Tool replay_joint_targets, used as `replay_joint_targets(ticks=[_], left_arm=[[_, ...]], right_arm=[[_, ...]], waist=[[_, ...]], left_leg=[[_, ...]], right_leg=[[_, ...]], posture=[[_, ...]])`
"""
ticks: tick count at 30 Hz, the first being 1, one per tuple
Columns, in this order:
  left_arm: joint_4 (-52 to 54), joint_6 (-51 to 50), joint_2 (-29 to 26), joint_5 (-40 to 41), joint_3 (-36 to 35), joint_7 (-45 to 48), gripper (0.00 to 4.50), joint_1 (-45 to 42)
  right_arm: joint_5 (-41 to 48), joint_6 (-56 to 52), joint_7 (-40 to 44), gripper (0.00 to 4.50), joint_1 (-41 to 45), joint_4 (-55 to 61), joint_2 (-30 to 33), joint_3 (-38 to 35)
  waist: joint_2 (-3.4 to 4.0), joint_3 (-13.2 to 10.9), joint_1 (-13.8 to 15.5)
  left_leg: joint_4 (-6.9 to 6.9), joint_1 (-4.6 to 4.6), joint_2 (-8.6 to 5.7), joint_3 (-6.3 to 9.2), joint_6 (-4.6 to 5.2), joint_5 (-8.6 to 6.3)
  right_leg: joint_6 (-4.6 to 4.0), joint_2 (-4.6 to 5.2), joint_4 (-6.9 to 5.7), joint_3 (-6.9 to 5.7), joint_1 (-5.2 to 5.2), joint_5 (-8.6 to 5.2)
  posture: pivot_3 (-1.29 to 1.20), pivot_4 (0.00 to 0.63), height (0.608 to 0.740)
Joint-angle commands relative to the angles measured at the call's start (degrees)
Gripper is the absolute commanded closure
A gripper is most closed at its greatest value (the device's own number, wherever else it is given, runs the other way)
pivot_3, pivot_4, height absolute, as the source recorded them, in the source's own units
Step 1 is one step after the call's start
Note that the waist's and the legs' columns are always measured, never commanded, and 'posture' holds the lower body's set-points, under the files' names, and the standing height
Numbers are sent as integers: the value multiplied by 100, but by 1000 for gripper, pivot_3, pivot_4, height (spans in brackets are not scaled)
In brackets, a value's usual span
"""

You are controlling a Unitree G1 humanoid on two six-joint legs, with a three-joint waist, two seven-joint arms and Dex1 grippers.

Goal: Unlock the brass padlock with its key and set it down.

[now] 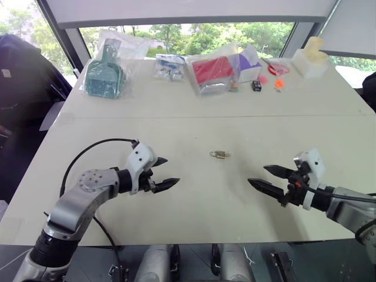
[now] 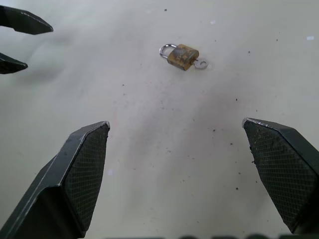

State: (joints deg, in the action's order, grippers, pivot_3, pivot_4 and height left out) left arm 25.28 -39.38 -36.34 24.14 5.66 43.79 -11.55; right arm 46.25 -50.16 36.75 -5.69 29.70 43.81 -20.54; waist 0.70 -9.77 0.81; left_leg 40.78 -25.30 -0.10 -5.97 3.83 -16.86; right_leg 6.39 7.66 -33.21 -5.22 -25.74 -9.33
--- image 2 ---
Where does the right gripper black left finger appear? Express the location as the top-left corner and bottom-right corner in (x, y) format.
(0, 120), (111, 239)

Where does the rusty brass padlock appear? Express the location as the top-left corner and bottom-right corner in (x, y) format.
(159, 43), (200, 71)

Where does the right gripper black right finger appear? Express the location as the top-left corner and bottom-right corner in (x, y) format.
(242, 118), (319, 235)

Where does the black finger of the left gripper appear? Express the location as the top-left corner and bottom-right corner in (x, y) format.
(0, 5), (54, 35)
(0, 52), (28, 75)

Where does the small silver key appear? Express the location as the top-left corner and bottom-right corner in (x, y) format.
(191, 58), (209, 69)

